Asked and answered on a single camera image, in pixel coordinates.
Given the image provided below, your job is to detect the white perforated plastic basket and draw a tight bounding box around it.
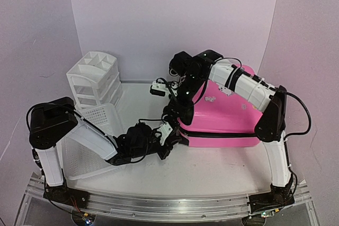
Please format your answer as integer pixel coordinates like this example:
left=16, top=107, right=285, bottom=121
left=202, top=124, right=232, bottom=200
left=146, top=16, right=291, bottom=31
left=58, top=103, right=124, bottom=180

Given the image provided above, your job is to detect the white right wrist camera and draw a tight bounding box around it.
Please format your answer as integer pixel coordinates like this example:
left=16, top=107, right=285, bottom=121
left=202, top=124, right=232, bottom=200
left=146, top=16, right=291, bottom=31
left=150, top=77, right=177, bottom=98

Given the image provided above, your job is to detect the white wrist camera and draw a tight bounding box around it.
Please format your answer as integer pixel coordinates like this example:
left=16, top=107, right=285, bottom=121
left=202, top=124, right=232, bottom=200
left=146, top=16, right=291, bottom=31
left=150, top=77, right=177, bottom=98
left=155, top=122, right=177, bottom=146

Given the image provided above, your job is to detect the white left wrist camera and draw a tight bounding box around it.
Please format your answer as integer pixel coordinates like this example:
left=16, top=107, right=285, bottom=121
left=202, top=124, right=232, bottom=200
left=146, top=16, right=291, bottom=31
left=155, top=122, right=177, bottom=146

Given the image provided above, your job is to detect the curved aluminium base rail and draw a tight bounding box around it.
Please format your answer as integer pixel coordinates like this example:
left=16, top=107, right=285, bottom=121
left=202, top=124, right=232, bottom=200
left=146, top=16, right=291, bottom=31
left=18, top=176, right=316, bottom=222

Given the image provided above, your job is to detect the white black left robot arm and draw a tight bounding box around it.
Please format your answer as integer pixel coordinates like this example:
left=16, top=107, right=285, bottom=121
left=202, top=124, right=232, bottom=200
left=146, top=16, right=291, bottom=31
left=26, top=97, right=181, bottom=203

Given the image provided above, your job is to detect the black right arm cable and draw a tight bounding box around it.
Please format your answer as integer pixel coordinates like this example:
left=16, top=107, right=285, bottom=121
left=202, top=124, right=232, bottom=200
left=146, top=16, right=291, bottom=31
left=284, top=91, right=313, bottom=138

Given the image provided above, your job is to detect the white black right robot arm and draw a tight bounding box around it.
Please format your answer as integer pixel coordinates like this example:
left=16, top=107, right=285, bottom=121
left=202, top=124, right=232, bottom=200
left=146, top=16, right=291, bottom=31
left=162, top=50, right=297, bottom=212

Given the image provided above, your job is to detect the pink cartoon hard-shell suitcase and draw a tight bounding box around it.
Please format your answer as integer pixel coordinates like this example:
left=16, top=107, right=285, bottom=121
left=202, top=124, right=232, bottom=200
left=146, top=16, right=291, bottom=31
left=177, top=62, right=262, bottom=148

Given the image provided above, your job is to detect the white plastic drawer organizer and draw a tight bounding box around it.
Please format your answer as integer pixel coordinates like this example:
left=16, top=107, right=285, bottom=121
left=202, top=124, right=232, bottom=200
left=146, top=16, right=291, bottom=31
left=66, top=51, right=123, bottom=109

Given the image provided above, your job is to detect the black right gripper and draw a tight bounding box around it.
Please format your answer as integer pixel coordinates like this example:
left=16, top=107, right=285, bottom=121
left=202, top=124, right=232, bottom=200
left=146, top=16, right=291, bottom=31
left=168, top=74, right=206, bottom=120

